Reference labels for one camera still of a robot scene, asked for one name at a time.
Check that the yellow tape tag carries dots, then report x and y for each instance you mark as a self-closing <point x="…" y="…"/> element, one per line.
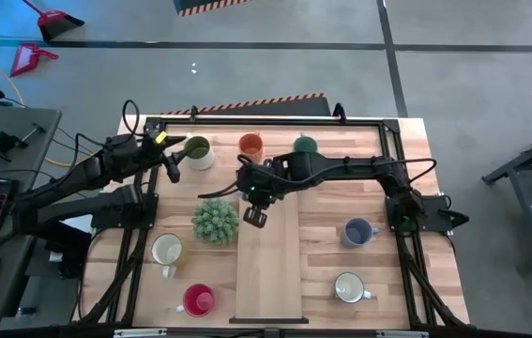
<point x="161" y="137"/>

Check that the red dustpan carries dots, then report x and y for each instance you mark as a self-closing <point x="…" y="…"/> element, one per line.
<point x="28" y="56"/>

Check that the orange mug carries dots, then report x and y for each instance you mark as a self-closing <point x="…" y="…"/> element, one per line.
<point x="251" y="145"/>

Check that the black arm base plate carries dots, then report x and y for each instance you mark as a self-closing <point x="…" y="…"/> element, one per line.
<point x="120" y="225"/>
<point x="434" y="206"/>

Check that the white mug blue pattern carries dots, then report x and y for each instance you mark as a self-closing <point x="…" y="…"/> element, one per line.
<point x="349" y="287"/>

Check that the red ribbed mug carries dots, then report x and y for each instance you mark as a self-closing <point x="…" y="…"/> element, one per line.
<point x="198" y="300"/>

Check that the silver metal bracket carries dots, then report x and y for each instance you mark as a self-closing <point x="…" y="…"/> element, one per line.
<point x="139" y="333"/>
<point x="401" y="334"/>

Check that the white paper sheet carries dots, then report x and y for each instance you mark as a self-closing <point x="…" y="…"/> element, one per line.
<point x="78" y="224"/>

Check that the black aluminium table frame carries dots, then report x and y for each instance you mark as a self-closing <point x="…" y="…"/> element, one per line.
<point x="218" y="121"/>

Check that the black frame clamp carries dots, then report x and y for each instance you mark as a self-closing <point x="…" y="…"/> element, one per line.
<point x="193" y="112"/>
<point x="339" y="112"/>

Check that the red broom black bristles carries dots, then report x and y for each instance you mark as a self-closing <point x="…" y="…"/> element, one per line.
<point x="54" y="19"/>

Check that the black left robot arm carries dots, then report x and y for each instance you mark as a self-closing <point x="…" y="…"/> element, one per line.
<point x="106" y="159"/>

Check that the yellow mug white inside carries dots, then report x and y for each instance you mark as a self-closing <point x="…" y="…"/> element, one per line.
<point x="167" y="249"/>

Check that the olive green mug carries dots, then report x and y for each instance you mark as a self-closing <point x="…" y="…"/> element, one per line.
<point x="203" y="151"/>

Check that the light green mug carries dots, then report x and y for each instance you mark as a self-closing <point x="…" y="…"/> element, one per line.
<point x="305" y="143"/>

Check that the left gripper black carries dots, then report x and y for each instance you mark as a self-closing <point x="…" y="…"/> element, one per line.
<point x="157" y="148"/>

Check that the green artificial plant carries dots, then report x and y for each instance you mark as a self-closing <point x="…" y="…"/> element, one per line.
<point x="216" y="223"/>

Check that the lavender mug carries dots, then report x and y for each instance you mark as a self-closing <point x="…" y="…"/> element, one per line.
<point x="357" y="232"/>

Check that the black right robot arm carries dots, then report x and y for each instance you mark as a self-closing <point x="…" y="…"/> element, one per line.
<point x="340" y="166"/>

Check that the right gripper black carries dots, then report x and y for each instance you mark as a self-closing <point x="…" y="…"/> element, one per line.
<point x="258" y="180"/>

